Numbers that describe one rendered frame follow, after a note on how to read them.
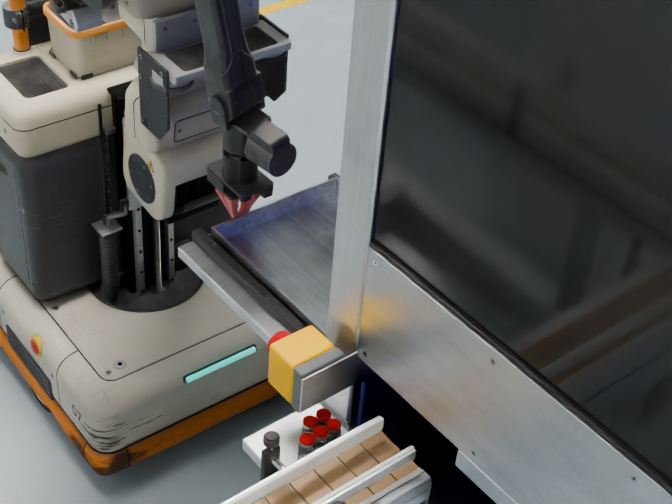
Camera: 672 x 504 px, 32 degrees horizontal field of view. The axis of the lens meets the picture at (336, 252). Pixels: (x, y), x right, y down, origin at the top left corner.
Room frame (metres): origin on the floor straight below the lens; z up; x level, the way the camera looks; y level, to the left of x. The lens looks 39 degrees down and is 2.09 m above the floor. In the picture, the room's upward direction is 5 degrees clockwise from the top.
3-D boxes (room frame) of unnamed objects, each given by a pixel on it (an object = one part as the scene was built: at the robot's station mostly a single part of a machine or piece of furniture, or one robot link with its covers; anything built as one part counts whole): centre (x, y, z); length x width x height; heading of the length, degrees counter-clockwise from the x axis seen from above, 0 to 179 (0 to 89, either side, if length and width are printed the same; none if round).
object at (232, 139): (1.52, 0.16, 1.07); 0.07 x 0.06 x 0.07; 48
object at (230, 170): (1.53, 0.16, 1.01); 0.10 x 0.07 x 0.07; 42
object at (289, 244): (1.44, 0.00, 0.90); 0.34 x 0.26 x 0.04; 41
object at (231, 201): (1.53, 0.17, 0.94); 0.07 x 0.07 x 0.09; 42
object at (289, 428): (1.06, 0.01, 0.87); 0.14 x 0.13 x 0.02; 42
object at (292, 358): (1.10, 0.03, 1.00); 0.08 x 0.07 x 0.07; 42
